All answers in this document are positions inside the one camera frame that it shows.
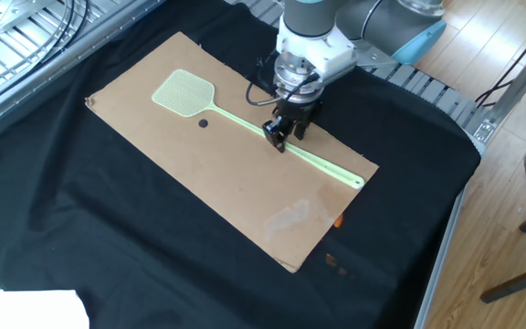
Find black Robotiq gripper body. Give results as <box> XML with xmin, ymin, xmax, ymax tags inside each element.
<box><xmin>271</xmin><ymin>97</ymin><xmax>324</xmax><ymax>128</ymax></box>

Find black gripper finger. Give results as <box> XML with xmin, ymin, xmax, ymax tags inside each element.
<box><xmin>293</xmin><ymin>119</ymin><xmax>312</xmax><ymax>141</ymax></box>
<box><xmin>262</xmin><ymin>114</ymin><xmax>294</xmax><ymax>154</ymax></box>

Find pale green plastic flyswatter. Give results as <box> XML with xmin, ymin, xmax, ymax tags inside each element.
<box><xmin>151</xmin><ymin>69</ymin><xmax>365</xmax><ymax>191</ymax></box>

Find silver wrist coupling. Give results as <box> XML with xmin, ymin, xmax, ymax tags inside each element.
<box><xmin>272</xmin><ymin>52</ymin><xmax>326</xmax><ymax>104</ymax></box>

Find brown cardboard sheet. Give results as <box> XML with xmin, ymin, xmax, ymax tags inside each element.
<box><xmin>84</xmin><ymin>30</ymin><xmax>380</xmax><ymax>274</ymax></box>

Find black table cloth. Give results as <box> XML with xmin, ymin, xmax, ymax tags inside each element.
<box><xmin>0</xmin><ymin>0</ymin><xmax>482</xmax><ymax>329</ymax></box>

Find silver mounting plate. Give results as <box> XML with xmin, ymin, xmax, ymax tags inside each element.
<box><xmin>0</xmin><ymin>0</ymin><xmax>68</xmax><ymax>36</ymax></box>

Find large white paper sheet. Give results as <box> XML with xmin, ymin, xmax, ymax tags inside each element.
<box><xmin>0</xmin><ymin>289</ymin><xmax>90</xmax><ymax>329</ymax></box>

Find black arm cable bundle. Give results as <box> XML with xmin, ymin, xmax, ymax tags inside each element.
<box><xmin>245</xmin><ymin>57</ymin><xmax>321</xmax><ymax>108</ymax></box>

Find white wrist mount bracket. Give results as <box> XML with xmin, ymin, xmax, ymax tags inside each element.
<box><xmin>275</xmin><ymin>16</ymin><xmax>359</xmax><ymax>86</ymax></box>

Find black floor cables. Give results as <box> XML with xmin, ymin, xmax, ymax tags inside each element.
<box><xmin>475</xmin><ymin>13</ymin><xmax>526</xmax><ymax>109</ymax></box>

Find aluminium post with bracket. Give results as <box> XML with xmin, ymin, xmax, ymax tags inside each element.
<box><xmin>471</xmin><ymin>27</ymin><xmax>526</xmax><ymax>139</ymax></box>

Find thin black cable pair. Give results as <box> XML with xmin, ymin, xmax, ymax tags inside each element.
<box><xmin>38</xmin><ymin>0</ymin><xmax>91</xmax><ymax>63</ymax></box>

